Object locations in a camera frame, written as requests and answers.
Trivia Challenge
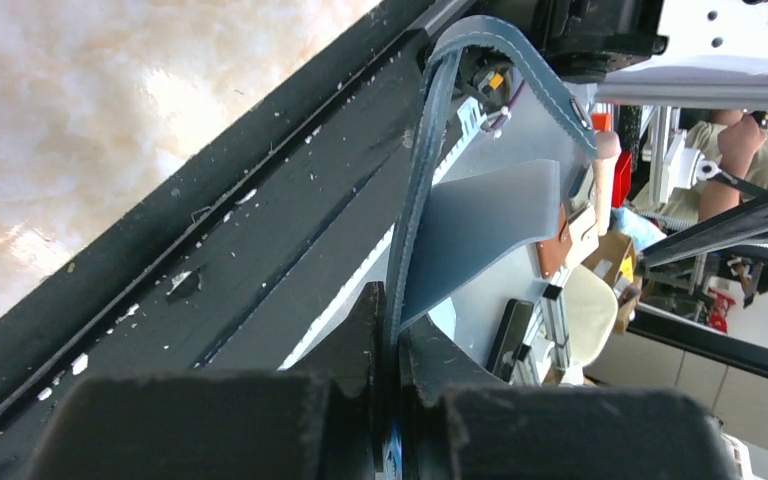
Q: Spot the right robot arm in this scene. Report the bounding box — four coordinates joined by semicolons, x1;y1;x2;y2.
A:
530;1;768;84

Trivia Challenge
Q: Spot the blue leather card holder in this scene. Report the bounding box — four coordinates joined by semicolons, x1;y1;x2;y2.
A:
383;14;600;480

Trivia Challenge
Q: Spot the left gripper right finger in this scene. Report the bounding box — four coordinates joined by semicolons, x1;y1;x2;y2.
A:
399;319;738;479

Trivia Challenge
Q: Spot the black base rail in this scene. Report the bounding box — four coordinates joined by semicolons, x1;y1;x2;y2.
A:
0;1;469;479

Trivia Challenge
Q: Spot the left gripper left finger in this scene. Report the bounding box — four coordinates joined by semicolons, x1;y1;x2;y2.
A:
29;282;385;479

